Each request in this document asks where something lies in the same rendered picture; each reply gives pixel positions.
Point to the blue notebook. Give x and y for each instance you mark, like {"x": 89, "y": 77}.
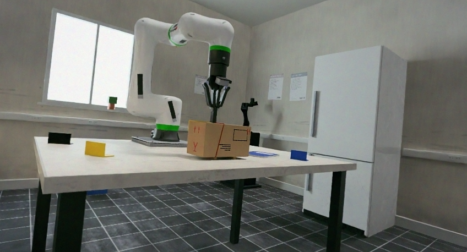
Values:
{"x": 261, "y": 154}

